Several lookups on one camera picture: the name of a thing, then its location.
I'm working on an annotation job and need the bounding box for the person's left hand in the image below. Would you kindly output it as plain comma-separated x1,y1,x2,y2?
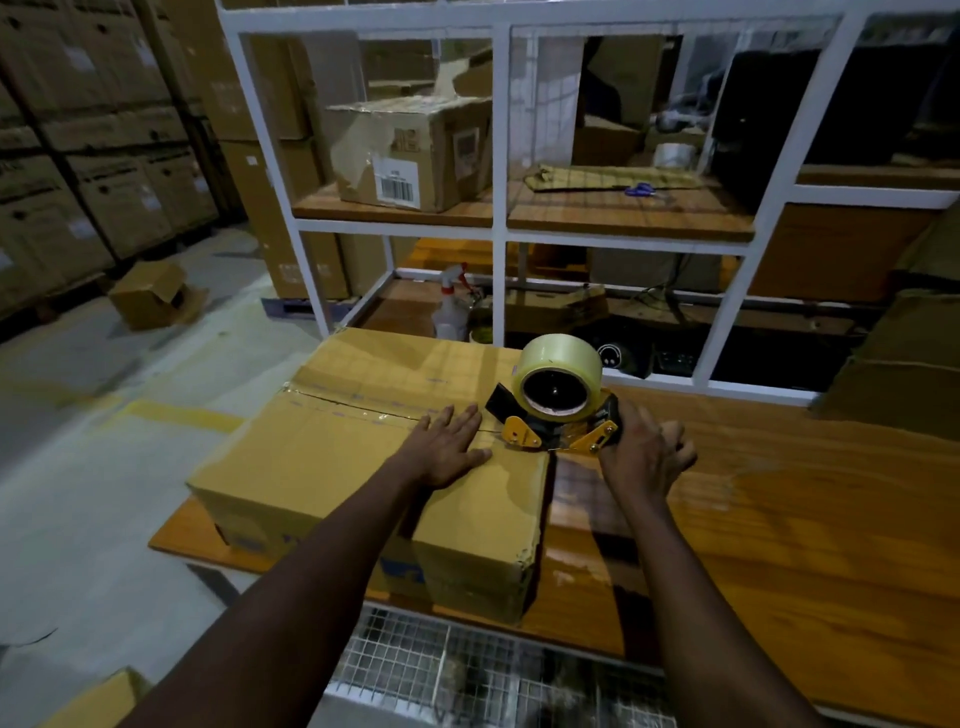
389,403,494,493

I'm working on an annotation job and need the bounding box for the person's right hand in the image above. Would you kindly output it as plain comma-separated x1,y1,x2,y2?
597,397,699,511

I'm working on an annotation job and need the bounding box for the yellow black tape dispenser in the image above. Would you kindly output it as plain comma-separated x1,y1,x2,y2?
485,382,624,457

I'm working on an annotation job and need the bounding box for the yellow-brown cardboard box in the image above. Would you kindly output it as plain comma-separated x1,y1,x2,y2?
185,327,553,625

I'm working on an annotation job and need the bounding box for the person's left forearm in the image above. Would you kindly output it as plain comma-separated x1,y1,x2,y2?
119,457,436,728

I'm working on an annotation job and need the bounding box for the person's right forearm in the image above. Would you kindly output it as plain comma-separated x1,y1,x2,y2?
626,494,826,728

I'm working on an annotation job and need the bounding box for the flattened cardboard sheet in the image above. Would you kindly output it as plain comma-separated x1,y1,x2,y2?
522,163,706,193

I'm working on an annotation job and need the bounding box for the tall labelled cardboard box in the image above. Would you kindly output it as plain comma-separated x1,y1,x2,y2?
217,138,352,301

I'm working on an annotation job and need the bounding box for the taped box with barcode label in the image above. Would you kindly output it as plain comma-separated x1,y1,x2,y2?
323,93,494,215

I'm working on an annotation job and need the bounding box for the yellow cardboard box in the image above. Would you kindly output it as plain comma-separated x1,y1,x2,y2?
41,667,151,728

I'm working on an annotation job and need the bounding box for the wide brown cardboard box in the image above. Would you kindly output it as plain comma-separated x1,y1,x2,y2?
161,0,313,144

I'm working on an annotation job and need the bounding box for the black round-logo device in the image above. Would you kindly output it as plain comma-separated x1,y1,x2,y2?
592,337,654,379

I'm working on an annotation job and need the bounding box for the white spray bottle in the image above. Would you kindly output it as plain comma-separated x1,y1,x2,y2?
432,262,485,344

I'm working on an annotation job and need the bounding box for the orange wooden table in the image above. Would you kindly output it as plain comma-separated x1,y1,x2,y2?
147,329,960,728

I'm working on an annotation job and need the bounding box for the blue pallet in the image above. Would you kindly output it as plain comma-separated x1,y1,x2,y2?
260,296,361,322

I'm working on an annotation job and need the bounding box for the wooden shelf board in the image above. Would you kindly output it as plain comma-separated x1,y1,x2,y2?
290,164,757,244

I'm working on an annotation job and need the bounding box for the black monitor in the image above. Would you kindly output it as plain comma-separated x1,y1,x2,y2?
708,44,960,215

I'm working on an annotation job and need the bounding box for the white wire mesh shelf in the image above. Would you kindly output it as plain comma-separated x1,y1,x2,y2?
326,603,680,728

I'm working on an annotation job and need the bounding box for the white metal shelf frame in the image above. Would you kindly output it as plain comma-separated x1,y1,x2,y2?
215,0,960,409

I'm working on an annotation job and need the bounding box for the wall of stacked cartons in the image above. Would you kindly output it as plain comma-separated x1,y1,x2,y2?
0,0,223,320

